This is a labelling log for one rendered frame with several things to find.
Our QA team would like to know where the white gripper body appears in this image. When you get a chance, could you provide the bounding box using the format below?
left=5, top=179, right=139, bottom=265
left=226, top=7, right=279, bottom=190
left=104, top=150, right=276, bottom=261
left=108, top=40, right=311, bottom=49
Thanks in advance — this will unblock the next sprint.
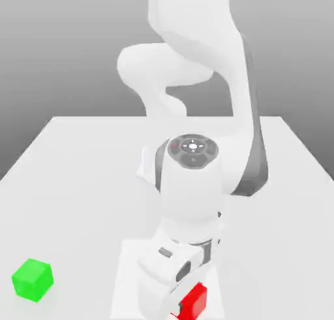
left=137, top=257, right=202, bottom=320

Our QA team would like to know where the small red cube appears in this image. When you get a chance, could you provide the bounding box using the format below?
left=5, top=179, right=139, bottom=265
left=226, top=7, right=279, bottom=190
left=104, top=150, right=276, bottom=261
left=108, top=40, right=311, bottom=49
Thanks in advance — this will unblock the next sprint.
left=170, top=281, right=209, bottom=320

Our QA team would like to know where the small green cube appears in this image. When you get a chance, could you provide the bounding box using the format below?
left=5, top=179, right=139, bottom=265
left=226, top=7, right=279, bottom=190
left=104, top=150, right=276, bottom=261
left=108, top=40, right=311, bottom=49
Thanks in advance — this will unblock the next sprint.
left=10, top=257, right=55, bottom=303

